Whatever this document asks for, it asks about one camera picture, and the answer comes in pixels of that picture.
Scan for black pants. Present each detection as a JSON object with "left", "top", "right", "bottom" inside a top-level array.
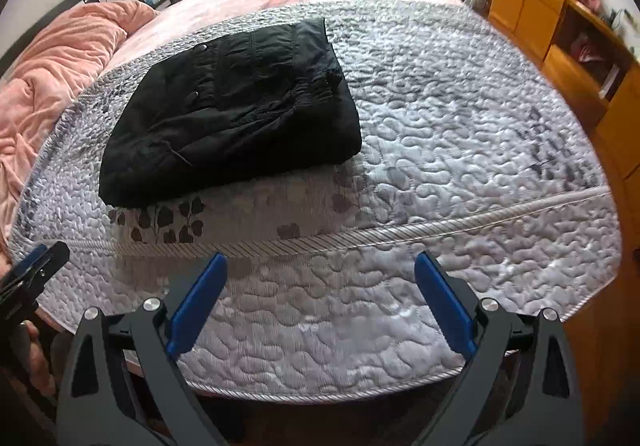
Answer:
[{"left": 99, "top": 17, "right": 362, "bottom": 208}]

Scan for pink fleece blanket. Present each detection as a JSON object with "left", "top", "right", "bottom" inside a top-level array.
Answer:
[{"left": 1, "top": 0, "right": 158, "bottom": 272}]

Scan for dark headboard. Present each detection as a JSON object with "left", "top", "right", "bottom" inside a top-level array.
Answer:
[{"left": 0, "top": 0, "right": 99, "bottom": 74}]

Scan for grey quilted bedspread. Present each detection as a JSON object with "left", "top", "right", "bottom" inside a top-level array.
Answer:
[{"left": 8, "top": 0, "right": 622, "bottom": 404}]

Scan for orange wooden cabinet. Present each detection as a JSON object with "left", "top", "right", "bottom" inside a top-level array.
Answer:
[{"left": 487, "top": 0, "right": 640, "bottom": 237}]

